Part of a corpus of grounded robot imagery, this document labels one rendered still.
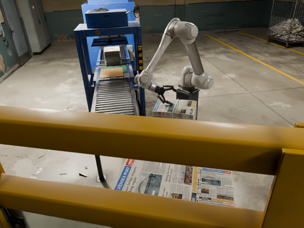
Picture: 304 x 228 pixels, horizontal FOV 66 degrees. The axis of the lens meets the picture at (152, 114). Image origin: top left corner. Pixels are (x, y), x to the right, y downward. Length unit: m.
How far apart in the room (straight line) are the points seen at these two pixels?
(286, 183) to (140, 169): 0.83
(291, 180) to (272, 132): 0.07
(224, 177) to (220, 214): 1.64
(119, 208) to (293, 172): 0.33
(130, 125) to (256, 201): 2.56
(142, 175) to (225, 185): 1.10
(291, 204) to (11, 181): 0.59
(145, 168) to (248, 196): 1.91
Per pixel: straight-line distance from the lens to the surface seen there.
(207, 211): 0.52
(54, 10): 11.28
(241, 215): 0.53
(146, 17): 11.13
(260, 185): 3.06
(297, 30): 9.59
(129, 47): 5.80
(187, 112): 2.09
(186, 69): 2.57
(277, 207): 0.44
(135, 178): 1.10
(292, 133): 0.42
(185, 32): 2.10
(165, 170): 1.13
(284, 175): 0.39
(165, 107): 2.16
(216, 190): 2.03
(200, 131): 0.38
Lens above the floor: 2.05
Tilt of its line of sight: 29 degrees down
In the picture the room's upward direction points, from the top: 2 degrees counter-clockwise
